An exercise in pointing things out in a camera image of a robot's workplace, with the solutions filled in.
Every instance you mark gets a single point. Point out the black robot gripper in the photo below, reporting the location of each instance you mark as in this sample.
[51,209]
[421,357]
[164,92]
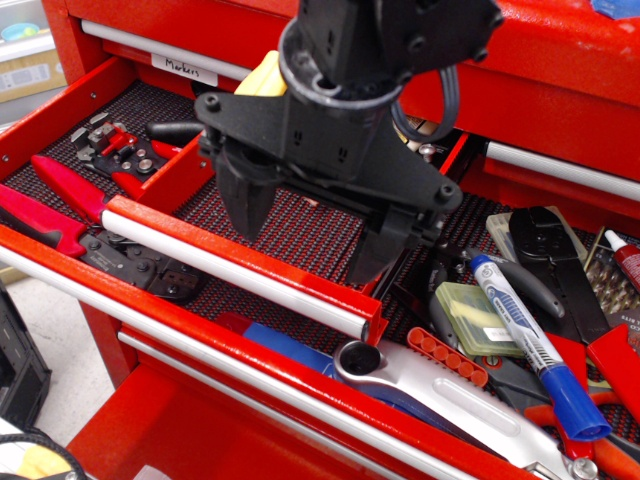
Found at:
[338,135]

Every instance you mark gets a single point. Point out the blue capped white marker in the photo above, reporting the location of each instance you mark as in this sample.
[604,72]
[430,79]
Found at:
[535,345]

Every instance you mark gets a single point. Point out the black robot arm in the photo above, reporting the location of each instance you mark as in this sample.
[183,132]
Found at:
[459,29]

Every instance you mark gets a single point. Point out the red upper open drawer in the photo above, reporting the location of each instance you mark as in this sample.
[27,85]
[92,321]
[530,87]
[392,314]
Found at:
[311,244]

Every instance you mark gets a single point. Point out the red open drawer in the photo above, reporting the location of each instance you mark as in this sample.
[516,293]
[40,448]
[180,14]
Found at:
[235,295]
[311,244]

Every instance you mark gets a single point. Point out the red lower open drawer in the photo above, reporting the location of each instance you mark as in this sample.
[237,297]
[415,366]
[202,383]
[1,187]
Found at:
[235,295]

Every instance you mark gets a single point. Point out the small silver knob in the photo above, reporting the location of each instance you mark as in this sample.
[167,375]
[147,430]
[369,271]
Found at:
[427,152]

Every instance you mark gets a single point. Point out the yellow tape measure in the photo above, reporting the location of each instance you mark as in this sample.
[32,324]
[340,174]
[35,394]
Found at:
[265,80]

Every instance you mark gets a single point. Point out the red bit holder strip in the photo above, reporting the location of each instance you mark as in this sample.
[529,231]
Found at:
[445,356]

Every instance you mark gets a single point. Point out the clear plastic bit case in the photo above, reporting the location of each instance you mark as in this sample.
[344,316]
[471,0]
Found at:
[498,227]

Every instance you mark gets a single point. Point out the green transparent bit case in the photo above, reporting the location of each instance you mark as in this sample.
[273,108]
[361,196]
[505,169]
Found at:
[477,326]

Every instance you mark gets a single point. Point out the white markers label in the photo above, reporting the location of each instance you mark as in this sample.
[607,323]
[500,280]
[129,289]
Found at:
[184,69]

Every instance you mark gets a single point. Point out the red tool chest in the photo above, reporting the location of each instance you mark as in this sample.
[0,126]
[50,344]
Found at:
[557,82]

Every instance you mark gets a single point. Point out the silver metal hand tool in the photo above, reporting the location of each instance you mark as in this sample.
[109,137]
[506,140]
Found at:
[476,415]

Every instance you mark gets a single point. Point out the red threadlocker bottle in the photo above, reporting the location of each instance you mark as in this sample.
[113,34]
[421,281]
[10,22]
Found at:
[626,256]

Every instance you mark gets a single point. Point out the drill bit set package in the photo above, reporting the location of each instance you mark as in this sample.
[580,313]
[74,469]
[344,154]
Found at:
[615,293]

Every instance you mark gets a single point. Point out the storage shelf with boxes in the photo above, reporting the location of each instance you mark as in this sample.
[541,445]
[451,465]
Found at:
[31,71]

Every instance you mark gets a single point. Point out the black crate on floor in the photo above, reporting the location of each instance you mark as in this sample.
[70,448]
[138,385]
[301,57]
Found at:
[25,377]

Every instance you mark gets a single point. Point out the grey handled pliers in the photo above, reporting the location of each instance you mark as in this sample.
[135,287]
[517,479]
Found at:
[448,261]

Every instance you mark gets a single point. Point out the black tool handle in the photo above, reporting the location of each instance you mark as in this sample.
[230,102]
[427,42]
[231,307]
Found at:
[176,133]

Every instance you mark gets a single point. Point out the red handled crimping tool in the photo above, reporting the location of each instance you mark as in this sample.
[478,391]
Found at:
[131,262]

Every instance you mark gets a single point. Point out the red handled wire stripper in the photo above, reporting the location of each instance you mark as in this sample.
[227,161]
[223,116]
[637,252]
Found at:
[108,149]

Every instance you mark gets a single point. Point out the black crimper red handles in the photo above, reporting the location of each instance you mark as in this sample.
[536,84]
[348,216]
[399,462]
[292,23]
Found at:
[544,248]

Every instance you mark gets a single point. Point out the orange handled cutters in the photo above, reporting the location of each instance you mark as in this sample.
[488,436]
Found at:
[615,456]

